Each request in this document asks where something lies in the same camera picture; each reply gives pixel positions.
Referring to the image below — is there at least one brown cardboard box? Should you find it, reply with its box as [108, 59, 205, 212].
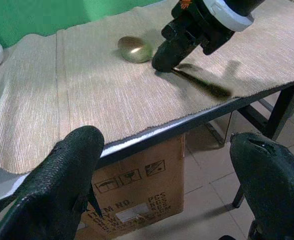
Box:
[76, 133, 187, 240]

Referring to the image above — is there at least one black metal table frame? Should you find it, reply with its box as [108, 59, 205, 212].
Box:
[0, 79, 294, 240]

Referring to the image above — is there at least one black metal furniture leg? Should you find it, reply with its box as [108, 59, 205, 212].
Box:
[232, 184, 246, 209]

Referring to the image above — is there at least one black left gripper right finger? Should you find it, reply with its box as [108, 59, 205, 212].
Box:
[229, 132, 294, 240]

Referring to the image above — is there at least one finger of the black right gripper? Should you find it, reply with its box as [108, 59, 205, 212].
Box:
[151, 38, 196, 74]

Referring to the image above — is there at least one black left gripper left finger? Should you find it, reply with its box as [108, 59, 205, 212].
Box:
[0, 126, 105, 240]

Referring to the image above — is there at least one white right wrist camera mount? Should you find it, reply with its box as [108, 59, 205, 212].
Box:
[201, 0, 255, 33]

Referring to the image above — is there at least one beige woven placemat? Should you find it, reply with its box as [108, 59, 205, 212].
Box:
[0, 33, 70, 176]
[55, 0, 294, 146]

